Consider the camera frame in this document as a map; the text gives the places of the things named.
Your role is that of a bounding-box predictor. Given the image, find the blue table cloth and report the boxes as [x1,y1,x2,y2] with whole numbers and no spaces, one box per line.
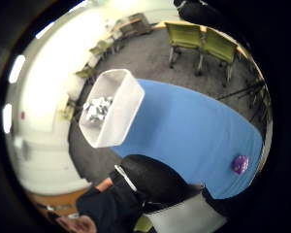
[111,78,265,200]

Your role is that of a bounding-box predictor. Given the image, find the ceiling lamp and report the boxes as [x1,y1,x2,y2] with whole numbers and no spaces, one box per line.
[8,53,27,85]
[34,20,56,41]
[2,102,14,135]

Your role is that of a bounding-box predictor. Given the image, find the purple ball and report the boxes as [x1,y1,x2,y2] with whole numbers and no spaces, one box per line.
[232,154,250,176]

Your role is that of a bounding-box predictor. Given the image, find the white plastic bin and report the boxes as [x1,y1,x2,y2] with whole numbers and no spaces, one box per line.
[79,68,146,150]

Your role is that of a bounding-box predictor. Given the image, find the crumpled silver wrappers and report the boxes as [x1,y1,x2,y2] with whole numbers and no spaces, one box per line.
[82,95,114,123]

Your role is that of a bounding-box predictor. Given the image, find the wooden desk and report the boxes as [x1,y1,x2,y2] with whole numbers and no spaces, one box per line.
[106,17,144,41]

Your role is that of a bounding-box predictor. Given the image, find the black tripod stand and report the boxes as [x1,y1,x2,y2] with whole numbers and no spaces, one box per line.
[215,79,270,110]

